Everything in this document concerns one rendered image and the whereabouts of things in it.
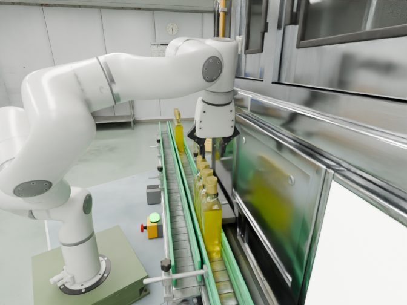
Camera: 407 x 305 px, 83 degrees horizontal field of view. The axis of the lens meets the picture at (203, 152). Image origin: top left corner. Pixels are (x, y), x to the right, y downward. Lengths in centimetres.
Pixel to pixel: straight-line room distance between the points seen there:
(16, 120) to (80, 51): 618
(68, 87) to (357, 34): 45
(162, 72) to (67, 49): 635
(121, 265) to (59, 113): 65
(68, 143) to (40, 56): 656
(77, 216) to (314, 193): 59
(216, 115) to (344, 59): 28
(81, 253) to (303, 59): 78
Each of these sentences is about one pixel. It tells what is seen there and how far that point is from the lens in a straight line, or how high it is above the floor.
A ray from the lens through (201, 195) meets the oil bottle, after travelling 76.
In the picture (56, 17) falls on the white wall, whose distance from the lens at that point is 683.
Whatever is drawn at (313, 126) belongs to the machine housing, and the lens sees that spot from 46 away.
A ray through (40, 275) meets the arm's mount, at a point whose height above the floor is 84.
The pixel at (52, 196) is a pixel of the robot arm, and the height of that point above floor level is 120.
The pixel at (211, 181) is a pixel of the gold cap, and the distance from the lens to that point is 68.
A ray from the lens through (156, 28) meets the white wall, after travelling 649.
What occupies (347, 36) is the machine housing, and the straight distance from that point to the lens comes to 48.
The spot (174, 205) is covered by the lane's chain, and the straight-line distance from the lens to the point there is 108.
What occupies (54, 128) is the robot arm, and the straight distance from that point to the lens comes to 38.
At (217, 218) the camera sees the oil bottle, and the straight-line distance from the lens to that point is 74.
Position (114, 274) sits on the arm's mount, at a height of 84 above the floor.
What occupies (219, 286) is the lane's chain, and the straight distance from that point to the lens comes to 77.
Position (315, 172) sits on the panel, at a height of 130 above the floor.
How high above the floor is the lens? 148
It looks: 21 degrees down
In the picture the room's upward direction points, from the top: straight up
